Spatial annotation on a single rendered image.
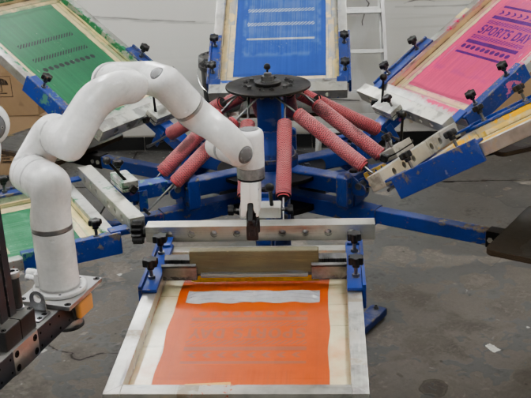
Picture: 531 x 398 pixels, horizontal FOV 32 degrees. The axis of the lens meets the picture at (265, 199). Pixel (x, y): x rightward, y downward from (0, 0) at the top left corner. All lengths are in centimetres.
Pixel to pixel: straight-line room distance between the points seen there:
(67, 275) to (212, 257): 52
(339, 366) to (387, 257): 284
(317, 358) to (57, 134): 80
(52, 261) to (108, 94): 40
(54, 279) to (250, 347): 50
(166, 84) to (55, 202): 38
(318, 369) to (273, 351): 14
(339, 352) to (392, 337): 201
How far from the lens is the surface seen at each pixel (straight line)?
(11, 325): 208
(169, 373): 225
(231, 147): 233
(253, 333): 238
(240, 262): 260
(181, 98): 227
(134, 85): 216
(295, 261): 258
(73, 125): 215
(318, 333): 237
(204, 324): 244
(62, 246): 220
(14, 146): 407
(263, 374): 221
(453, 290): 472
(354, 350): 223
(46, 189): 213
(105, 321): 456
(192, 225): 282
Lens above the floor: 212
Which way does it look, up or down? 21 degrees down
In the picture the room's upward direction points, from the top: 3 degrees counter-clockwise
